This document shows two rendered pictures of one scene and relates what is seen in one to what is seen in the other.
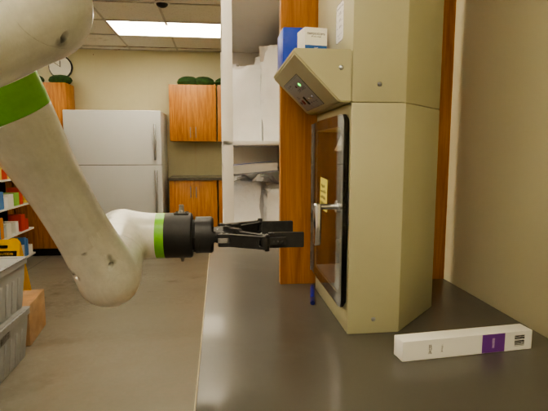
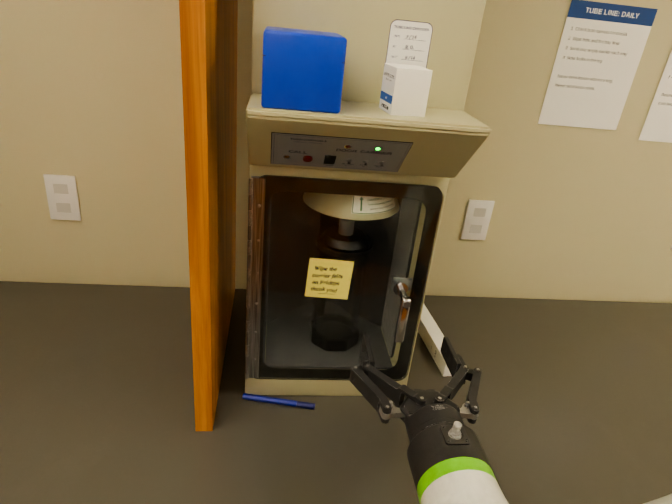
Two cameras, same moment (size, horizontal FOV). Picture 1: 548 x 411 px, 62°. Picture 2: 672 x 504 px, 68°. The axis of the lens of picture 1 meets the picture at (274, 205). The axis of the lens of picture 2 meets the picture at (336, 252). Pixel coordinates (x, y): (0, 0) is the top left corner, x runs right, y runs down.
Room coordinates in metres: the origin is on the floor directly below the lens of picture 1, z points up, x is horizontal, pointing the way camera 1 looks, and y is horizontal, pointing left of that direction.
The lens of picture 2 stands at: (1.09, 0.62, 1.63)
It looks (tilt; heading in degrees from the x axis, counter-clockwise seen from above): 26 degrees down; 268
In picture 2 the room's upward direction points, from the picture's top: 6 degrees clockwise
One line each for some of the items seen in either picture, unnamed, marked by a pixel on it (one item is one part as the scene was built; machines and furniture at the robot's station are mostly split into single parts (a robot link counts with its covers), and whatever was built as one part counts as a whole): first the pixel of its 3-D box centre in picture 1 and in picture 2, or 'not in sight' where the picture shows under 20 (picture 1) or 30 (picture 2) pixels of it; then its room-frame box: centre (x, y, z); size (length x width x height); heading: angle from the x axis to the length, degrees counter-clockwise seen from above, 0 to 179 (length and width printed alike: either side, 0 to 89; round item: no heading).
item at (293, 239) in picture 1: (285, 239); (450, 356); (0.87, -0.02, 1.14); 0.07 x 0.01 x 0.03; 97
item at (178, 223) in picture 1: (180, 233); (448, 460); (0.92, 0.19, 1.15); 0.09 x 0.06 x 0.12; 7
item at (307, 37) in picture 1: (311, 45); (404, 89); (1.01, -0.08, 1.54); 0.05 x 0.05 x 0.06; 15
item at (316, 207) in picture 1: (324, 223); (400, 313); (0.95, -0.11, 1.17); 0.05 x 0.03 x 0.10; 96
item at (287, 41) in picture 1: (300, 51); (301, 68); (1.15, -0.06, 1.56); 0.10 x 0.10 x 0.09; 7
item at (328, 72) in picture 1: (307, 86); (361, 145); (1.05, -0.08, 1.46); 0.32 x 0.11 x 0.10; 7
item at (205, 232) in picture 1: (217, 234); (431, 418); (0.93, 0.12, 1.15); 0.09 x 0.08 x 0.07; 97
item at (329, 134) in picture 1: (327, 205); (339, 290); (1.06, -0.12, 1.19); 0.30 x 0.01 x 0.40; 6
